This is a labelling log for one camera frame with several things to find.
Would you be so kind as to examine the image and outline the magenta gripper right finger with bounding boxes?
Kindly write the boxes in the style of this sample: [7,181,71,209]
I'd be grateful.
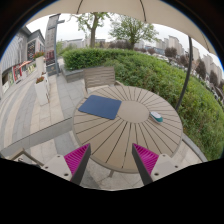
[131,142,182,187]

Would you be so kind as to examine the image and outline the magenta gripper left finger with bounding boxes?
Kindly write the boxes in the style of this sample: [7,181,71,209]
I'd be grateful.
[42,143,92,186]

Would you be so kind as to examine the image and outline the white and teal computer mouse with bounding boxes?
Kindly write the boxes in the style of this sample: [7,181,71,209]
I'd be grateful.
[150,111,163,123]

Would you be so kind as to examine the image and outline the blue mouse pad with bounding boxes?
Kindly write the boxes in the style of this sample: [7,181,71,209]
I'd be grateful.
[79,95,121,120]

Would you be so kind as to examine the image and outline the round slatted beige table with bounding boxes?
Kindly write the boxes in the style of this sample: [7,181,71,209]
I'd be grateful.
[73,86,183,173]

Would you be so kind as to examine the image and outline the green trimmed hedge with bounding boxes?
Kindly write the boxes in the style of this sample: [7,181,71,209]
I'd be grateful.
[62,49,224,160]

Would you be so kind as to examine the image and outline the white planter with flowers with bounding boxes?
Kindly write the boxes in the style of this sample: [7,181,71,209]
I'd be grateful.
[35,76,49,106]

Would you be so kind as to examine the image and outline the brown slatted chair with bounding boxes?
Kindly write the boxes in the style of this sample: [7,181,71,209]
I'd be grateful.
[83,66,122,96]

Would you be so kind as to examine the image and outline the tall white planter red flowers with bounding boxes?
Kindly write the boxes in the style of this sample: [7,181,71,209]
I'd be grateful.
[33,51,45,76]

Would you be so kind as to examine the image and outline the dark curved umbrella pole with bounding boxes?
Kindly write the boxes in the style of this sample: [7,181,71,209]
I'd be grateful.
[174,35,194,112]

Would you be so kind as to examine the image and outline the grey sign pillar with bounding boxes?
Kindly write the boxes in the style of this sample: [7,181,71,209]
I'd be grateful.
[45,14,64,76]

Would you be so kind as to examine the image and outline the beige patio umbrella canopy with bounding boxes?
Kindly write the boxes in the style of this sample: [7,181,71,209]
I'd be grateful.
[26,0,216,55]

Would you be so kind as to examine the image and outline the metal chair frame lower left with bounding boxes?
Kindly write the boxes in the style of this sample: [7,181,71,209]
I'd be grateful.
[9,148,43,167]

